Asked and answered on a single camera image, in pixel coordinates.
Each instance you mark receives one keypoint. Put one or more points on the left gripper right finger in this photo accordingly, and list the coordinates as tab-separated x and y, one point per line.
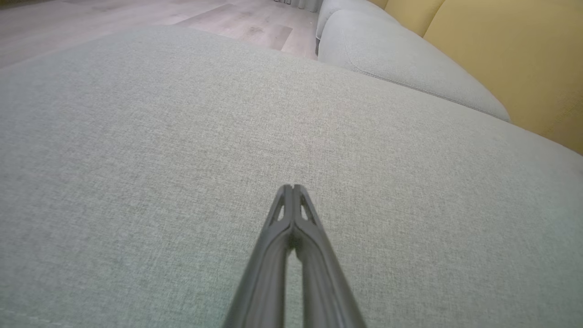
323	282

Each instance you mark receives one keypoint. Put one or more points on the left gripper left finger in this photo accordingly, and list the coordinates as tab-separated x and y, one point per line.
264	282

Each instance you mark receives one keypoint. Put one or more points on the large grey sofa ottoman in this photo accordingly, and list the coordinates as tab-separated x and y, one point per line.
182	159

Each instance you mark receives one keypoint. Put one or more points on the grey sofa seat cushion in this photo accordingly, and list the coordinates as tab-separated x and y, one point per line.
401	59
337	7

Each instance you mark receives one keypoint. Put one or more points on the grey curtain hem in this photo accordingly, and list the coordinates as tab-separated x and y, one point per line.
300	3

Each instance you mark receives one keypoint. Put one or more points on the yellow sofa back cushion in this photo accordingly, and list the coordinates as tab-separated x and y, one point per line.
414	13
524	59

